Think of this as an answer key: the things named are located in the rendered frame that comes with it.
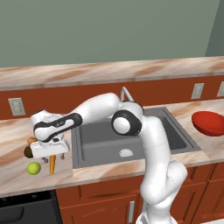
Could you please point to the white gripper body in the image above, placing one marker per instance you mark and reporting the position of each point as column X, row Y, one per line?
column 49, row 148

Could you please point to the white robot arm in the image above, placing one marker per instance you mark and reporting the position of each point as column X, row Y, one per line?
column 154, row 151

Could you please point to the grey sink basin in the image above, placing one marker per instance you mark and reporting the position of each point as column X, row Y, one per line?
column 99, row 143

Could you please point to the red bowl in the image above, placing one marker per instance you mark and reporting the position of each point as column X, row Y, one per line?
column 210, row 124

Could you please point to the orange carrot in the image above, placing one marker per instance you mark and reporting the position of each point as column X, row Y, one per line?
column 52, row 164

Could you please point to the green round fruit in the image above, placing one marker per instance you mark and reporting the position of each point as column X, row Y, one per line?
column 33, row 168

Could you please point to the dark brown round fruit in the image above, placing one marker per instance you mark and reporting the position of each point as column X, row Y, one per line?
column 27, row 152

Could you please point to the light brown potato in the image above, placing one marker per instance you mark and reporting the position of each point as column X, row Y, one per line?
column 31, row 140

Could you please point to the red-brown wooden drawer front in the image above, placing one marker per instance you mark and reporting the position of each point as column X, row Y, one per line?
column 99, row 189

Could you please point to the black dishwasher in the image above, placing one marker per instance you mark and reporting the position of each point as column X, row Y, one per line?
column 27, row 208

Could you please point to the red-brown wooden cupboard door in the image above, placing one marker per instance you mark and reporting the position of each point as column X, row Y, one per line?
column 96, row 214

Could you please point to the silver tap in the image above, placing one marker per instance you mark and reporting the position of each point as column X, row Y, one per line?
column 126, row 93

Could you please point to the red-brown wooden cupboard run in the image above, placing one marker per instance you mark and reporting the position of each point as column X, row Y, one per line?
column 205, row 194

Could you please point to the grey wall socket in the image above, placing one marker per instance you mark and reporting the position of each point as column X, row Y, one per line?
column 197, row 91
column 16, row 106
column 221, row 89

